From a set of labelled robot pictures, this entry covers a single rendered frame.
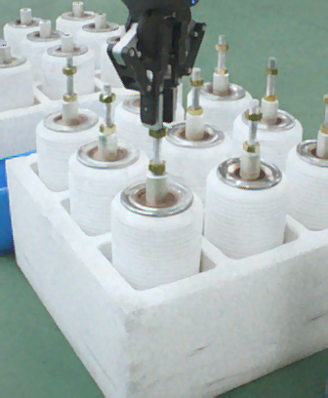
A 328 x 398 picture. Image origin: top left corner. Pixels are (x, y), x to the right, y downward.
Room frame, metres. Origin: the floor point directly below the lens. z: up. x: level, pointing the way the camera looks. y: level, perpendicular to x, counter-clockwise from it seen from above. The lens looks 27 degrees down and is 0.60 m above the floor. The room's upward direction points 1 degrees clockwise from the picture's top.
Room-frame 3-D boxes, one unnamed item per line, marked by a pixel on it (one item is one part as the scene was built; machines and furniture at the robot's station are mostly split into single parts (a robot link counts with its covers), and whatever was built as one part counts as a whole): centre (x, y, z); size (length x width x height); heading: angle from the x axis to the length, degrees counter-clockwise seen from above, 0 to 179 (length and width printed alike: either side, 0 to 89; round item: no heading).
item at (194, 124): (0.80, -0.03, 0.26); 0.02 x 0.02 x 0.03
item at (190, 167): (0.80, -0.03, 0.16); 0.10 x 0.10 x 0.18
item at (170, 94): (0.64, 0.00, 0.35); 0.02 x 0.01 x 0.04; 54
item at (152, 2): (0.63, 0.01, 0.45); 0.08 x 0.08 x 0.09
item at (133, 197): (0.64, 0.01, 0.25); 0.08 x 0.08 x 0.01
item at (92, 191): (0.74, 0.07, 0.16); 0.10 x 0.10 x 0.18
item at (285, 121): (0.86, -0.14, 0.25); 0.08 x 0.08 x 0.01
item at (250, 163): (0.69, -0.09, 0.26); 0.02 x 0.02 x 0.03
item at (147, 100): (0.62, 0.02, 0.37); 0.03 x 0.01 x 0.05; 144
